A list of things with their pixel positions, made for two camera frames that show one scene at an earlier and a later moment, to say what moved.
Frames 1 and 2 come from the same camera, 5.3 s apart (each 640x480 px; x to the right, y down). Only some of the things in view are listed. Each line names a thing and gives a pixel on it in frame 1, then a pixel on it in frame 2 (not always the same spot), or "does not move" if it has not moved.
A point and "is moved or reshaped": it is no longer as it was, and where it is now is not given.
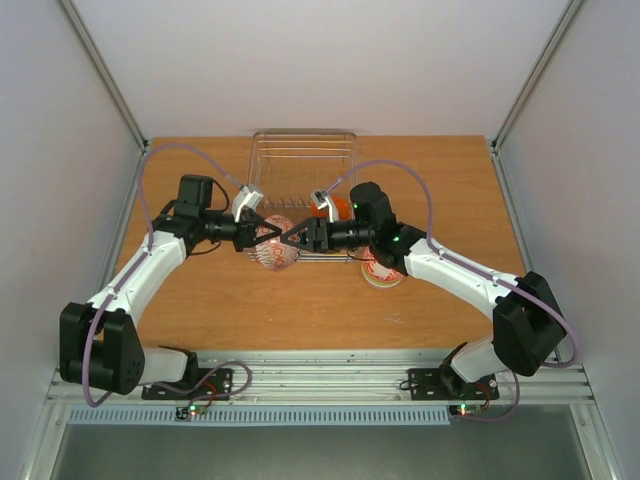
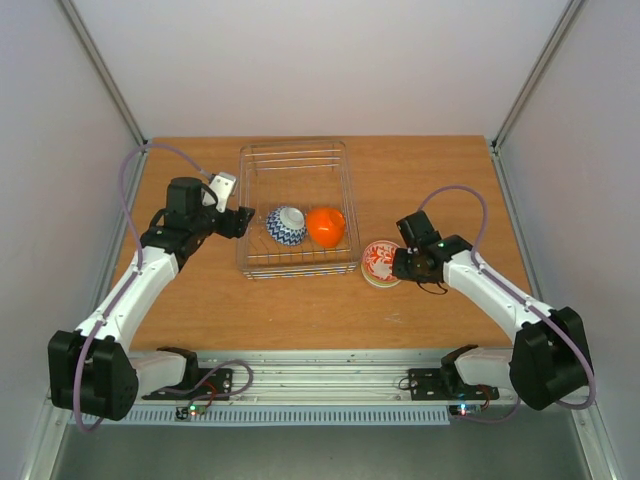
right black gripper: (319, 236) to (404, 265)
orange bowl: (341, 207) is moved or reshaped
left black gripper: (247, 238) to (238, 223)
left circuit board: (185, 412) does not move
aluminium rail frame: (345, 379) does not move
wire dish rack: (292, 167) is moved or reshaped
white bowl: (378, 283) does not move
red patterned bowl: (375, 273) does not move
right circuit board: (462, 410) does not move
